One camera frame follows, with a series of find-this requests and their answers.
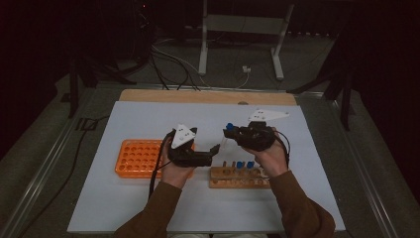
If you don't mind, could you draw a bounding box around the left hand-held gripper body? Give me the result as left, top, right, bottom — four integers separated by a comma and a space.
167, 124, 213, 169

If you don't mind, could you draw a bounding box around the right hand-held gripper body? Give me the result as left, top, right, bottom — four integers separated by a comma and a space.
236, 108, 290, 153

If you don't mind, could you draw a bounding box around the wooden test tube rack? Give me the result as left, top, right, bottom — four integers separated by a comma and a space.
208, 161, 272, 190

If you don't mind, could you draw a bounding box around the orange test tube rack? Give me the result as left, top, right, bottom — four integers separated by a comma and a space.
114, 139, 196, 179

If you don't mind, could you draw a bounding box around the person's left hand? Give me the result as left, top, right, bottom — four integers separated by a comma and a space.
160, 137, 197, 189

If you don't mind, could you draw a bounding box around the person's right hand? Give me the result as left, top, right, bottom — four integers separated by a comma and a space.
243, 131, 289, 179

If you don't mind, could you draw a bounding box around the white table mat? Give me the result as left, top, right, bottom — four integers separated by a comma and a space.
66, 100, 347, 234

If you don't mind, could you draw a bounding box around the white metal stand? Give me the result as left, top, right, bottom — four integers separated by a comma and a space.
197, 0, 295, 81

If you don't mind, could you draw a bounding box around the black tripod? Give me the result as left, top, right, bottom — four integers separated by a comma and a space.
67, 49, 138, 119
286, 36, 355, 132

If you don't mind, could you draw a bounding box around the dark equipment rack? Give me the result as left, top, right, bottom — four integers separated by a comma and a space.
132, 0, 157, 67

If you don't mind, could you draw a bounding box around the right hand-held gripper cable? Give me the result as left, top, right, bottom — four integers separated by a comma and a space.
272, 129, 292, 167

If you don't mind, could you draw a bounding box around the hand-held gripper cable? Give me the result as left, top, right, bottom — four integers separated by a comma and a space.
149, 129, 176, 200
272, 129, 292, 167

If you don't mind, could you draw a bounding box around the left hand-held gripper cable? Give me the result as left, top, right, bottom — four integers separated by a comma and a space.
149, 129, 176, 200

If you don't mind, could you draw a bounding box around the white plug cable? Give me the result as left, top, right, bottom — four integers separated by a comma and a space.
235, 71, 253, 90

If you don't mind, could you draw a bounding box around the black floor cable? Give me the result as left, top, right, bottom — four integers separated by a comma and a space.
150, 49, 171, 91
18, 114, 112, 238
155, 49, 201, 92

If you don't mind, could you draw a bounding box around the long white floor cable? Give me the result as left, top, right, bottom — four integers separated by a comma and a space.
152, 42, 212, 88

